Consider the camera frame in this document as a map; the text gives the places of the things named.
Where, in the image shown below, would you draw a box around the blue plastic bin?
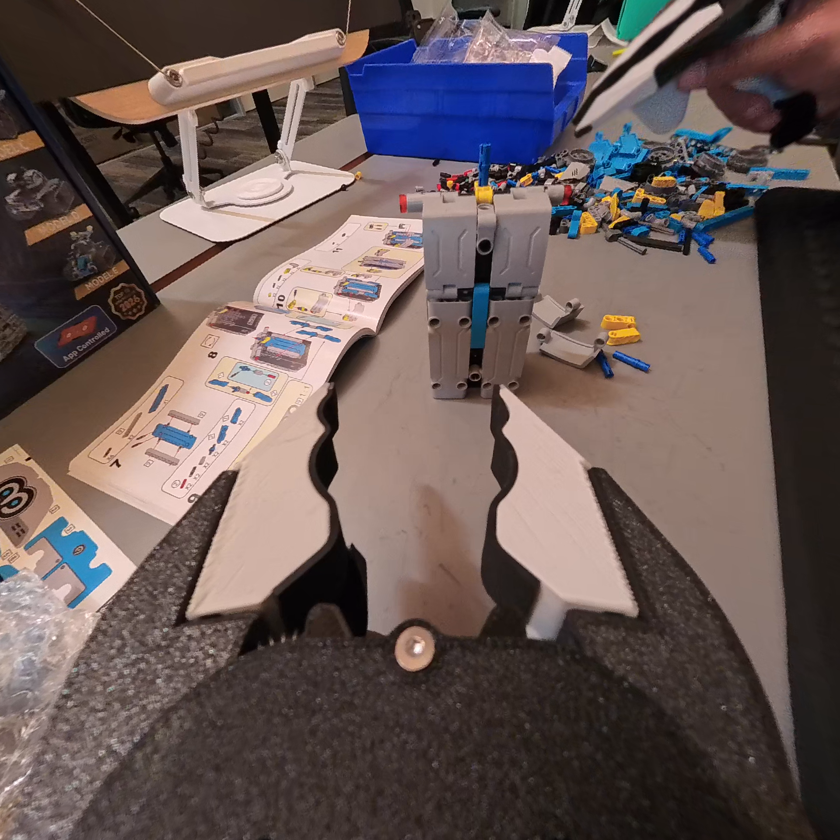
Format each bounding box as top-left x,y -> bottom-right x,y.
344,33 -> 589,165

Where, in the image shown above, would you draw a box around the grey blue toy brick assembly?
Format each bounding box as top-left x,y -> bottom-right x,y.
398,145 -> 578,399

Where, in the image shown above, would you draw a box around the toy robot kit box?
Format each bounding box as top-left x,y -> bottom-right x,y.
0,59 -> 161,418

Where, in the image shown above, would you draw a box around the tan board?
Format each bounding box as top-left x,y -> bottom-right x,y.
66,29 -> 371,130

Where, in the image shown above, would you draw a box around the clear plastic bags of bricks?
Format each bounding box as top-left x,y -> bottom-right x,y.
410,11 -> 552,64

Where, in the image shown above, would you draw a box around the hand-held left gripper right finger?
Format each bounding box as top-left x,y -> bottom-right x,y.
479,385 -> 641,641

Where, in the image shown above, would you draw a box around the teal board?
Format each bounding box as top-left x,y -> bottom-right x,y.
615,0 -> 683,40

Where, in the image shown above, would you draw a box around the black partition board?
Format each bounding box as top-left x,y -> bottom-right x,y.
0,0 -> 408,106

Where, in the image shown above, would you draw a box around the grey desk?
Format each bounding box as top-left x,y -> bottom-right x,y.
0,27 -> 840,840

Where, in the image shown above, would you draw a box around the crumpled clear plastic bag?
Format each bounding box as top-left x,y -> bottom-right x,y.
0,567 -> 99,840

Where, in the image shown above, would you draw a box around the white desk stand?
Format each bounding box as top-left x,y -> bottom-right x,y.
73,0 -> 372,244

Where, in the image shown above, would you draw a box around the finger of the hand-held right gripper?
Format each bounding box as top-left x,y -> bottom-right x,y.
615,0 -> 718,74
574,4 -> 727,136

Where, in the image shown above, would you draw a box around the pile of small toy bricks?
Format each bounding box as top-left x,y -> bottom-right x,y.
440,125 -> 815,263

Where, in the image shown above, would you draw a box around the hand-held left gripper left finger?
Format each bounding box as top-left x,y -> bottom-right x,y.
184,384 -> 368,640

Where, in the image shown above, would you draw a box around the blue sticker sheet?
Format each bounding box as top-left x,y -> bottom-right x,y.
0,444 -> 136,611

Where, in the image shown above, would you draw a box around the person's right hand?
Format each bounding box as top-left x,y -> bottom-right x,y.
680,7 -> 840,132

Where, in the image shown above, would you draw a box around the brick instruction booklet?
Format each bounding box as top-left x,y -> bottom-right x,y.
69,214 -> 427,526

